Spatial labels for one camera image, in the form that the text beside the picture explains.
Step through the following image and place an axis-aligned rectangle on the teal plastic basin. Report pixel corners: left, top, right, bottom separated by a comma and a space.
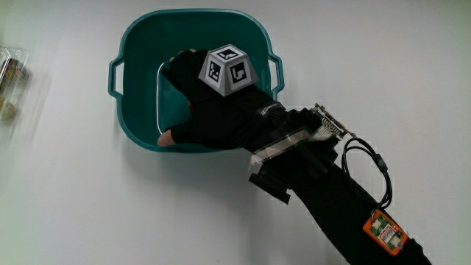
107, 8, 286, 154

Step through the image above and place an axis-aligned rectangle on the clear plastic food container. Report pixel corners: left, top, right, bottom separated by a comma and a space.
0, 45, 31, 123

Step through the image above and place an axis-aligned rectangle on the person's right forearm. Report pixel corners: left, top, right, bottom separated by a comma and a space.
248, 107, 433, 265

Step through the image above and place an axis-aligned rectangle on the ribbon connector circuit board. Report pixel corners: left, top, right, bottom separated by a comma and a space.
311, 103, 357, 141

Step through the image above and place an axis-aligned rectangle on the black cable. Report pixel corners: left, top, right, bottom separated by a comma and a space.
341, 137, 394, 211

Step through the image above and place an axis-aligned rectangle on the orange sensor module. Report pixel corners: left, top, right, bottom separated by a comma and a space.
362, 209, 409, 256

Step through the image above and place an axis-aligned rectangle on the person's right hand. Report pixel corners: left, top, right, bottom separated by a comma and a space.
157, 43, 288, 151

